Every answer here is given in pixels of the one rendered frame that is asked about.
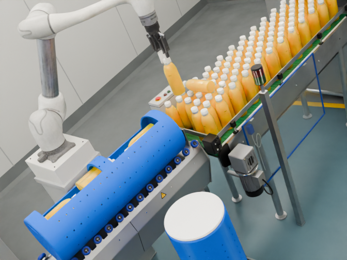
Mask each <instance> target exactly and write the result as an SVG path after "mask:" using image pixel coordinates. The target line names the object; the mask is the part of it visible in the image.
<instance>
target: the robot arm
mask: <svg viewBox="0 0 347 260"><path fill-rule="evenodd" d="M122 4H130V5H131V6H133V8H134V10H135V12H136V13H137V14H138V17H139V19H140V21H141V24H142V26H144V27H145V30H146V32H147V33H148V34H147V35H146V36H147V38H148V39H149V42H150V44H151V46H152V48H153V50H154V51H156V52H157V54H158V56H159V58H160V61H161V63H162V64H163V61H162V60H163V59H164V58H165V60H166V62H167V64H170V63H171V59H170V56H169V53H168V51H169V50H170V49H169V46H168V43H167V40H166V37H165V34H162V33H161V32H160V30H159V28H160V26H159V23H158V17H157V15H156V12H155V10H154V4H153V0H102V1H100V2H97V3H95V4H92V5H90V6H88V7H85V8H83V9H80V10H77V11H74V12H68V13H57V10H56V8H55V7H54V6H53V5H52V4H50V3H38V4H36V5H35V6H34V7H33V8H32V9H31V11H30V13H29V15H28V16H27V18H26V19H25V20H23V21H22V22H21V23H20V24H19V25H18V32H19V34H20V36H21V37H22V38H24V39H31V40H34V39H36V42H37V52H38V61H39V71H40V80H41V90H42V93H41V94H40V95H39V97H38V110H37V111H35V112H33V113H32V114H31V116H30V117H29V121H28V124H29V129H30V132H31V134H32V136H33V138H34V139H35V141H36V143H37V144H38V146H39V147H40V149H41V150H42V151H40V152H39V153H38V154H37V155H38V157H39V158H38V159H37V161H38V162H39V163H41V162H43V161H45V160H49V161H51V162H52V163H55V162H57V160H58V159H59V158H61V157H62V156H63V155H64V154H66V153H67V152H68V151H69V150H70V149H72V148H73V147H75V146H76V144H75V143H74V142H69V141H67V140H66V139H65V137H64V135H63V133H62V124H63V122H64V119H65V116H66V112H67V105H66V102H65V99H64V95H63V94H62V93H61V92H59V87H58V75H57V62H56V50H55V36H56V34H57V33H58V32H60V31H62V30H64V29H67V28H69V27H71V26H74V25H76V24H79V23H81V22H84V21H87V20H89V19H91V18H93V17H95V16H97V15H99V14H101V13H103V12H105V11H107V10H109V9H111V8H113V7H116V6H118V5H122ZM160 47H161V48H160ZM161 49H162V50H161Z"/></svg>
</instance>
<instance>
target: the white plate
mask: <svg viewBox="0 0 347 260"><path fill-rule="evenodd" d="M223 216H224V205H223V203H222V201H221V199H220V198H219V197H218V196H216V195H214V194H212V193H209V192H195V193H191V194H188V195H186V196H184V197H182V198H180V199H179V200H177V201H176V202H175V203H174V204H173V205H172V206H171V207H170V209H169V210H168V212H167V213H166V216H165V219H164V227H165V230H166V232H167V233H168V235H169V236H170V237H172V238H174V239H176V240H179V241H193V240H197V239H201V238H203V237H205V236H207V235H209V234H210V233H211V232H213V231H214V230H215V229H216V228H217V227H218V226H219V224H220V223H221V221H222V219H223Z"/></svg>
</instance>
